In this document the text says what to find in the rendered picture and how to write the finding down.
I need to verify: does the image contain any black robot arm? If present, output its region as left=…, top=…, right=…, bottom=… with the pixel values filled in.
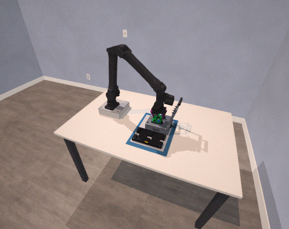
left=105, top=44, right=174, bottom=116

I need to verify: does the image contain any green circuit board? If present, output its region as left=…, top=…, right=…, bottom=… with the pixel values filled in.
left=152, top=114, right=162, bottom=123

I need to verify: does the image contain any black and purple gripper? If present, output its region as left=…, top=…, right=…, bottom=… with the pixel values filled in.
left=150, top=105, right=167, bottom=119

